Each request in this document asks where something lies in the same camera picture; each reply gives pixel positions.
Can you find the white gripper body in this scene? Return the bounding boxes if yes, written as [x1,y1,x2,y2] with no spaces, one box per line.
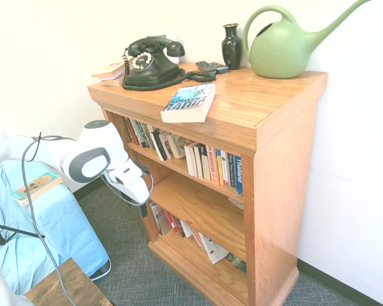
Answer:
[114,159,151,205]

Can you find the blue Darwin's Radio paperback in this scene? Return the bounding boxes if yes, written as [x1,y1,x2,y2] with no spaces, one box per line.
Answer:
[160,81,216,124]

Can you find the grey white cover book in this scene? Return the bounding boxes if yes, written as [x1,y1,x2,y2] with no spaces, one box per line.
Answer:
[149,201,173,237]

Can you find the red spine slim book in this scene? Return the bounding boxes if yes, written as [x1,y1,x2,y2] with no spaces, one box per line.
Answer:
[163,210,180,235]

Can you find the dark spine slim book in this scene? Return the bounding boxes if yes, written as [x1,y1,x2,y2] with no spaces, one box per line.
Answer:
[174,215,186,238]

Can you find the black white leaning paperback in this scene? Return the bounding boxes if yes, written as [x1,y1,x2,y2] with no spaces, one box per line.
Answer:
[150,127,169,162]

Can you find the white slim book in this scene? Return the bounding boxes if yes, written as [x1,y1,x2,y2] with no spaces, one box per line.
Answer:
[179,219,194,239]

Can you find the green white spine book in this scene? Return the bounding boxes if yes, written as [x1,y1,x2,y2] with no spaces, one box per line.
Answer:
[137,122,156,150]

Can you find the pale leaning paperback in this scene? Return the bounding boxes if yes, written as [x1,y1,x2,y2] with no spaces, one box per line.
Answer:
[159,130,176,159]

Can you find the olive dark spine book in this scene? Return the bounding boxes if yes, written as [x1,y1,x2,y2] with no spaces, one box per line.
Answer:
[121,116,133,143]

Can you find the white patterned paperback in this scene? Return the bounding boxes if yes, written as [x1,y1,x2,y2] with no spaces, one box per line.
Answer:
[165,133,192,159]

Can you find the orange white leaning book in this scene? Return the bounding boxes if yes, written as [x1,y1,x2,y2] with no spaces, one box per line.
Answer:
[191,226,207,252]

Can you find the plain white paperback book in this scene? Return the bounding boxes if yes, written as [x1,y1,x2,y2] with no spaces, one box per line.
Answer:
[184,142,197,177]

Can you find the white black spine book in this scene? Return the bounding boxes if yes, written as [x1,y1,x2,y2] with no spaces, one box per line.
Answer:
[200,145,211,181]

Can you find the light blue cloth cover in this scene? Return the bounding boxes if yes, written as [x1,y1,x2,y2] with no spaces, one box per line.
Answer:
[0,159,111,296]

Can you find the white book red spots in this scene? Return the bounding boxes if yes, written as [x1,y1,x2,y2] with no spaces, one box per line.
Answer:
[198,232,230,265]

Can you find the orange Washington spine book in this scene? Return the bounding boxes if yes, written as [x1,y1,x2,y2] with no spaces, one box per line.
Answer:
[207,146,220,185]

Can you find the yellow spine book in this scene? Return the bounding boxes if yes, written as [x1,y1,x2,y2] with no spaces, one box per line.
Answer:
[216,149,225,186]

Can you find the teal orange cover book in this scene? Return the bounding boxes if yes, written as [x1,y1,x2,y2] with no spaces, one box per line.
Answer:
[11,170,64,207]

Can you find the white spine thin book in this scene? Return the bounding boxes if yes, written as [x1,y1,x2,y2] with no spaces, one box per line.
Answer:
[220,150,230,187]

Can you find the loose paper cards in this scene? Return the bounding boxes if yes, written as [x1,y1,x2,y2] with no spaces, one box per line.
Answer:
[228,196,244,211]

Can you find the dark brown wooden table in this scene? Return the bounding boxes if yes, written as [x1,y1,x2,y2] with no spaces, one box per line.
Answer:
[24,257,114,306]

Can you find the blue Thailand guide book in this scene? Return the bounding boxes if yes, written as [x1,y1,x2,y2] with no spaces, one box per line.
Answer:
[234,155,244,196]

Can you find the dark green flat book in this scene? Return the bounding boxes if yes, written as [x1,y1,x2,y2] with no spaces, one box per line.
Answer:
[223,252,248,275]

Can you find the cream cover paperback book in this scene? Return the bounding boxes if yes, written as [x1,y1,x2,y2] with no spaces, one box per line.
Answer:
[91,61,132,80]

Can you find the black rotary telephone base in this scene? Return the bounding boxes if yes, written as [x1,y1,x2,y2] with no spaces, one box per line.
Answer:
[123,51,186,89]

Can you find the wooden bookshelf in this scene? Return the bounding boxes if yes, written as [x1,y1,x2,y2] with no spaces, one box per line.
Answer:
[87,62,329,306]

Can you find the dark remote control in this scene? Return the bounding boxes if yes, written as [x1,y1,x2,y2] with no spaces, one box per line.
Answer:
[195,60,218,75]
[207,61,230,75]

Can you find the black telephone handset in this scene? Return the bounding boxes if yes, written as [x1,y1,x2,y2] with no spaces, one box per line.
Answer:
[126,36,186,59]

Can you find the black glossy vase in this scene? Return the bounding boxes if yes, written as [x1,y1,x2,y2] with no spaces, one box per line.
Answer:
[222,24,243,71]

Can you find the green plastic watering can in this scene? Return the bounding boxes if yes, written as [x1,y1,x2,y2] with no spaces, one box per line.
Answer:
[242,0,374,79]

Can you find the black coiled telephone cord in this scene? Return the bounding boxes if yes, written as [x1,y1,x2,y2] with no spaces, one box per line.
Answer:
[121,47,217,92]

